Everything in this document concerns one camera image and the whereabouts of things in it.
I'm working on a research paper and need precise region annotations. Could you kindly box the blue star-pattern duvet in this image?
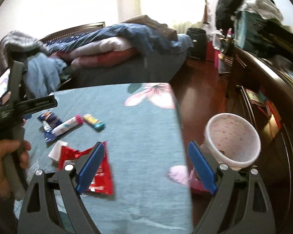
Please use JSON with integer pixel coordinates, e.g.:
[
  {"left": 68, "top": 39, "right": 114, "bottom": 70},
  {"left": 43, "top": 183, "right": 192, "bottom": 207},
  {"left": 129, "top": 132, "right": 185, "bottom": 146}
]
[{"left": 46, "top": 23, "right": 194, "bottom": 56}]

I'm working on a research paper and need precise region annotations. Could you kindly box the black hanging jacket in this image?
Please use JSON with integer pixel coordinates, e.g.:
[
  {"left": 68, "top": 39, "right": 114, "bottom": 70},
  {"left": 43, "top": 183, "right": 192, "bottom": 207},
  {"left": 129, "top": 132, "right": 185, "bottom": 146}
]
[{"left": 215, "top": 0, "right": 243, "bottom": 31}]

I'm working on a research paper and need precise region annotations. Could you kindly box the red snack wrapper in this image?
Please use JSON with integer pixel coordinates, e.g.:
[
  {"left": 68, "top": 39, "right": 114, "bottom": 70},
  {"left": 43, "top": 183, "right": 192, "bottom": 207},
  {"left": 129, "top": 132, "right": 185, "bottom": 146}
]
[{"left": 59, "top": 141, "right": 114, "bottom": 195}]

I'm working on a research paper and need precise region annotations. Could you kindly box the white paper scrap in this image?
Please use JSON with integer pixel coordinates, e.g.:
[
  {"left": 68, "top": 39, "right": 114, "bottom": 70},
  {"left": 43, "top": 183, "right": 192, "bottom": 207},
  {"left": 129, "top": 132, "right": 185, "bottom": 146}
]
[{"left": 48, "top": 141, "right": 68, "bottom": 163}]

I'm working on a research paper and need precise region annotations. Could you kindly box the pink storage container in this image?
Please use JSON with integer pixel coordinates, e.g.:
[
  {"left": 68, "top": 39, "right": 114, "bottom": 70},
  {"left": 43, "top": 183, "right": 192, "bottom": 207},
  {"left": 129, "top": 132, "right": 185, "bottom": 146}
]
[{"left": 214, "top": 49, "right": 221, "bottom": 69}]

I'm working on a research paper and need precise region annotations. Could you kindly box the black suitcase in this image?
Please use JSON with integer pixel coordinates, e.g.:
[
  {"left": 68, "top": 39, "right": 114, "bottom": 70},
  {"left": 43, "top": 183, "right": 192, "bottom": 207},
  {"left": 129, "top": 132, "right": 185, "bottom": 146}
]
[{"left": 187, "top": 27, "right": 207, "bottom": 60}]

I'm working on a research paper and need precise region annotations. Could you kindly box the white sheer curtain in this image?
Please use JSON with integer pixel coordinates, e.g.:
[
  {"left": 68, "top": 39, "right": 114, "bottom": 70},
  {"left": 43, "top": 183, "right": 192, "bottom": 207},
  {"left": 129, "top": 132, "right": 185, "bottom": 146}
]
[{"left": 141, "top": 0, "right": 206, "bottom": 27}]

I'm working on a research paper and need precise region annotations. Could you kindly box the bed with dark frame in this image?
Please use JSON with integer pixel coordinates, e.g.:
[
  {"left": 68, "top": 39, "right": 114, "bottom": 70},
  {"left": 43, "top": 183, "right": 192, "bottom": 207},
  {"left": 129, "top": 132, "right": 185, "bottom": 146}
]
[{"left": 38, "top": 22, "right": 189, "bottom": 89}]

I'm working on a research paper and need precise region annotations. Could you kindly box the teal floral tablecloth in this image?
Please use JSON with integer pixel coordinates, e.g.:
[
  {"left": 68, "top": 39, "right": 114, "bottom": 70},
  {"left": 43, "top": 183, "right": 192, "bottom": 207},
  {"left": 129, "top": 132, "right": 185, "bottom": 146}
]
[{"left": 13, "top": 82, "right": 194, "bottom": 234}]

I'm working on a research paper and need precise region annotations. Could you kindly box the white pink-dotted trash bin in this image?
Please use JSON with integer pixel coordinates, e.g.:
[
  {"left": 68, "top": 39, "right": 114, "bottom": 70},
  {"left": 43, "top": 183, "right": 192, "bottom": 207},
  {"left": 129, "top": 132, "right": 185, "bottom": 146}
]
[{"left": 204, "top": 113, "right": 261, "bottom": 171}]

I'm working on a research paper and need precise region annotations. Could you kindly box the yellow teal candy wrapper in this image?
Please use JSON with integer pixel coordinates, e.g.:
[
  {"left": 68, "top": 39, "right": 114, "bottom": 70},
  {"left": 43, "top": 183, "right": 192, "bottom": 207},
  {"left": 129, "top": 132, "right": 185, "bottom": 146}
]
[{"left": 83, "top": 113, "right": 105, "bottom": 132}]

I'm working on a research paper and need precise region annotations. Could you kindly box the blue waffle biscuit wrapper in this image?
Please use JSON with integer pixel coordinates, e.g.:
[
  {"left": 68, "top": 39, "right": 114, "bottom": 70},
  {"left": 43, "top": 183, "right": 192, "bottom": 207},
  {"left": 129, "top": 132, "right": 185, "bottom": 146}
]
[{"left": 37, "top": 111, "right": 63, "bottom": 143}]

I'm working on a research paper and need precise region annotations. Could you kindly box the teal storage box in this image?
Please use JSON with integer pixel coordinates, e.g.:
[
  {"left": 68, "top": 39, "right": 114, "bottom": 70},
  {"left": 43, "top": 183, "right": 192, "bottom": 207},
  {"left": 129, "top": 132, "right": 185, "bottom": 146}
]
[{"left": 234, "top": 11, "right": 265, "bottom": 53}]

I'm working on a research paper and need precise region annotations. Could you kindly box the white tube with pink cap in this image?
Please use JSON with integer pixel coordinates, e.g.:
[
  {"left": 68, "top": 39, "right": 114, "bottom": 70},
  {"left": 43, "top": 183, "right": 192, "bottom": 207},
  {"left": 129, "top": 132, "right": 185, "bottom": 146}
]
[{"left": 52, "top": 115, "right": 83, "bottom": 137}]

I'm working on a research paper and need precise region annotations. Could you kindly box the pile of clothes on cabinet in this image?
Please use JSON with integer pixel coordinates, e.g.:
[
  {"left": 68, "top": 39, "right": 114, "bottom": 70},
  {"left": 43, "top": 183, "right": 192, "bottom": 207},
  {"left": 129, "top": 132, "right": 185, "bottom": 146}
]
[{"left": 236, "top": 0, "right": 293, "bottom": 73}]

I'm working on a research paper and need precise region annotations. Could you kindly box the person left hand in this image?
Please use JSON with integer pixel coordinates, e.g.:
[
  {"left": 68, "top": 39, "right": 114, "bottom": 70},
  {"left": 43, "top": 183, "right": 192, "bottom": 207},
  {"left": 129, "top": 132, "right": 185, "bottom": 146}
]
[{"left": 0, "top": 139, "right": 20, "bottom": 199}]

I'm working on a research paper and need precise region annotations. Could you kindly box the dark wooden cabinet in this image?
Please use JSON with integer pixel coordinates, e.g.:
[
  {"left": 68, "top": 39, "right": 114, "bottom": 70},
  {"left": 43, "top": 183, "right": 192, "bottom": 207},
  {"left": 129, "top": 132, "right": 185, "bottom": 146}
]
[{"left": 226, "top": 47, "right": 293, "bottom": 229}]

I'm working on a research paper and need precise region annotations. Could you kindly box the pink and red folded quilt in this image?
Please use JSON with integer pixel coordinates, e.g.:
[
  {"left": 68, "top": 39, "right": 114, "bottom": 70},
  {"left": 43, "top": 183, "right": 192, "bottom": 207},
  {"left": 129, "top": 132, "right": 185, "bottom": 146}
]
[{"left": 51, "top": 36, "right": 140, "bottom": 70}]

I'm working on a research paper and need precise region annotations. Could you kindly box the light blue fleece blanket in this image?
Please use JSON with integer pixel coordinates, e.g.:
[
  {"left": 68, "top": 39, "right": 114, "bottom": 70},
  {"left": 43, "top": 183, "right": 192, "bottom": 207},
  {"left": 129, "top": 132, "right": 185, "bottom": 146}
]
[{"left": 22, "top": 52, "right": 67, "bottom": 99}]

